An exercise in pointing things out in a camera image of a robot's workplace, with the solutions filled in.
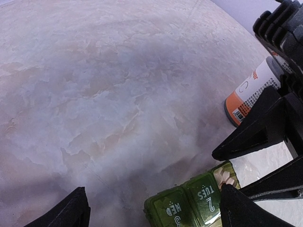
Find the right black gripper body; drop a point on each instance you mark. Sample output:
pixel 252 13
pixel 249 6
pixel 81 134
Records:
pixel 291 129

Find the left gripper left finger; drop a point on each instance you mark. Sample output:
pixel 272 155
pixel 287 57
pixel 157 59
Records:
pixel 72 211

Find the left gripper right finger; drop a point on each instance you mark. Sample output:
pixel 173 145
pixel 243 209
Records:
pixel 237 210

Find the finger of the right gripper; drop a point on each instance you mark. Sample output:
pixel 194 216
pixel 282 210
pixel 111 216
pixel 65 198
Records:
pixel 285 183
pixel 264 126

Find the orange pill bottle grey cap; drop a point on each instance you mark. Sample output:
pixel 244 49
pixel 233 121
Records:
pixel 268 74

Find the green weekly pill organizer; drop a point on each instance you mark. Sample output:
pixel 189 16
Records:
pixel 195 203

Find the cream tablets in organizer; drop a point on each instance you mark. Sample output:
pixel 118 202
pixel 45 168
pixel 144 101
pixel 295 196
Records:
pixel 224 176

